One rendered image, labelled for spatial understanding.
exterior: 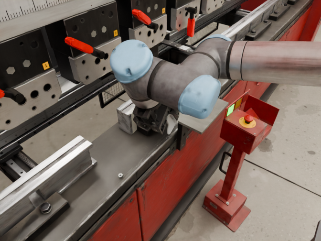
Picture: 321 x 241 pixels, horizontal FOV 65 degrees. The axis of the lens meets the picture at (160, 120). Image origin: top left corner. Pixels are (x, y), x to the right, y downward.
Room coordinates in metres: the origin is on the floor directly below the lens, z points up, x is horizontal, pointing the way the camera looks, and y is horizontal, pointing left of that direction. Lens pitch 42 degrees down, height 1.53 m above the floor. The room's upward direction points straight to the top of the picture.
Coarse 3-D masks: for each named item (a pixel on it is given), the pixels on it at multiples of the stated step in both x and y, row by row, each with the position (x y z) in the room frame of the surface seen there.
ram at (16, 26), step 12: (72, 0) 0.54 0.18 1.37; (84, 0) 0.56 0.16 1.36; (96, 0) 0.58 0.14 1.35; (108, 0) 0.61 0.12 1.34; (36, 12) 0.47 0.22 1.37; (48, 12) 0.49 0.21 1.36; (60, 12) 0.51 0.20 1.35; (72, 12) 0.53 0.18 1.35; (0, 24) 0.42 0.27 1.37; (12, 24) 0.43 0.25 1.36; (24, 24) 0.45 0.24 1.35; (36, 24) 0.47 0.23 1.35; (0, 36) 0.41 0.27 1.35; (12, 36) 0.43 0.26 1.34
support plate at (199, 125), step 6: (216, 102) 0.68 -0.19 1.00; (222, 102) 0.68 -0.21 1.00; (228, 102) 0.68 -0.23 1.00; (216, 108) 0.64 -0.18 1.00; (222, 108) 0.64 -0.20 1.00; (180, 114) 0.61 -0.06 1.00; (210, 114) 0.61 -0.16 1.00; (216, 114) 0.61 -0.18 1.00; (180, 120) 0.58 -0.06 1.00; (186, 120) 0.58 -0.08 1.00; (192, 120) 0.58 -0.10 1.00; (198, 120) 0.58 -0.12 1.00; (204, 120) 0.58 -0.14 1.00; (210, 120) 0.58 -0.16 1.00; (186, 126) 0.56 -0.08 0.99; (192, 126) 0.56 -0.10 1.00; (198, 126) 0.56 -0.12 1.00; (204, 126) 0.56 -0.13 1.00; (198, 132) 0.54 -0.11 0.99
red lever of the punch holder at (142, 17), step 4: (132, 12) 0.64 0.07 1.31; (136, 12) 0.63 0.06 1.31; (140, 12) 0.64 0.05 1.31; (136, 16) 0.64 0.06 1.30; (140, 16) 0.64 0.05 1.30; (144, 16) 0.65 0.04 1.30; (140, 20) 0.65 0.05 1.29; (144, 20) 0.65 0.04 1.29; (148, 20) 0.66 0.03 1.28; (144, 24) 0.70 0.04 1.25; (148, 24) 0.66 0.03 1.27; (152, 24) 0.68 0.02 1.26; (156, 24) 0.68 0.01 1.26; (152, 28) 0.68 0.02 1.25; (156, 28) 0.68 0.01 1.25
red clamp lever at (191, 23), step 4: (188, 8) 0.86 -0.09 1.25; (192, 8) 0.85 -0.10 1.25; (196, 8) 0.85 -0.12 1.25; (192, 12) 0.84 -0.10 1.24; (196, 12) 0.85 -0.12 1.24; (192, 16) 0.85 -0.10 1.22; (188, 20) 0.85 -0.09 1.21; (192, 20) 0.84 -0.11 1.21; (188, 24) 0.85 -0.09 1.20; (192, 24) 0.84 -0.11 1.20; (188, 28) 0.85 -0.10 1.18; (192, 28) 0.84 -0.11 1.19; (188, 32) 0.85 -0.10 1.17; (192, 32) 0.84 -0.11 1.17; (192, 36) 0.85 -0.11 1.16
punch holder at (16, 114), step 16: (32, 32) 0.46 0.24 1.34; (0, 48) 0.40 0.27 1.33; (16, 48) 0.42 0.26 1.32; (32, 48) 0.45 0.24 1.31; (0, 64) 0.40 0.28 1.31; (16, 64) 0.42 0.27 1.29; (32, 64) 0.44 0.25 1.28; (0, 80) 0.39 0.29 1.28; (16, 80) 0.41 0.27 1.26; (32, 80) 0.43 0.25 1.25; (48, 80) 0.45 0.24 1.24; (32, 96) 0.42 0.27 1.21; (48, 96) 0.44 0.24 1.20; (0, 112) 0.36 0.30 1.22; (16, 112) 0.38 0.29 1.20; (32, 112) 0.41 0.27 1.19; (0, 128) 0.35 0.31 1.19
